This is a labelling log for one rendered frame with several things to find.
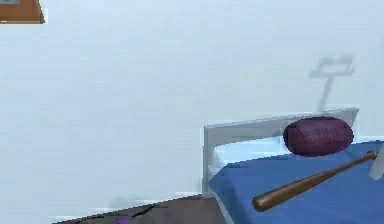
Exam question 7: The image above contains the brown framed wall picture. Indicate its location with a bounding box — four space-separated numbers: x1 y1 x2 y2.
0 0 46 25

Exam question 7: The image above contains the dark red oval pillow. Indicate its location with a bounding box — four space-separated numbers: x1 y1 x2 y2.
282 115 355 158

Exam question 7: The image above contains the brown wooden baseball bat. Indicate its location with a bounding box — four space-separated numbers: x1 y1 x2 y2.
251 150 379 213

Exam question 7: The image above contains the blue bed with grey headboard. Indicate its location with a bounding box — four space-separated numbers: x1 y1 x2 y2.
201 107 384 224

